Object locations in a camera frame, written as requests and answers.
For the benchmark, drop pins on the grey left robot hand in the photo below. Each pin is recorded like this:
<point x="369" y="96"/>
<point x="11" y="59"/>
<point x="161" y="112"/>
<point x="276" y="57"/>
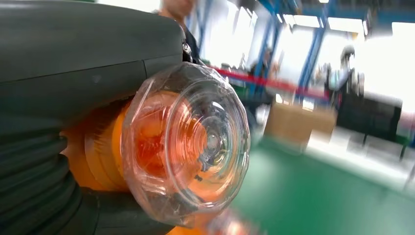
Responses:
<point x="81" y="48"/>

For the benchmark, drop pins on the orange bottle with clear cap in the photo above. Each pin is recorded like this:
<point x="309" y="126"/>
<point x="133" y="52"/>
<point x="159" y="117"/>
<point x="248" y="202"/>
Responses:
<point x="181" y="146"/>

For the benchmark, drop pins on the person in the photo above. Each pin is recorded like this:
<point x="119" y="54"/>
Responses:
<point x="343" y="74"/>
<point x="191" y="42"/>

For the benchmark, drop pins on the red barrier tape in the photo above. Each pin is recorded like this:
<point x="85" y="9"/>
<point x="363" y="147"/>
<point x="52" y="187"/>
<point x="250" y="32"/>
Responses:
<point x="278" y="85"/>

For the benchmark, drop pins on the blue metal shelving rack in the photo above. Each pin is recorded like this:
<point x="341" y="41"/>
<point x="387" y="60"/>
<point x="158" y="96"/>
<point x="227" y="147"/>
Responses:
<point x="311" y="55"/>

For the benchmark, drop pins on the brown cardboard box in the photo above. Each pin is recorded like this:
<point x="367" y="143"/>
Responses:
<point x="298" y="126"/>

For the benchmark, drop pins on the green table board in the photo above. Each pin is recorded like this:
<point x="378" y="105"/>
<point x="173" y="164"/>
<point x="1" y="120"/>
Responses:
<point x="308" y="201"/>

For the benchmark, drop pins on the black zipped carrying case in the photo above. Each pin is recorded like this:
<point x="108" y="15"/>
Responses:
<point x="366" y="116"/>

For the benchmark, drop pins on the white table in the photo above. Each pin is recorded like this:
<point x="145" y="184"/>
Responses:
<point x="363" y="155"/>

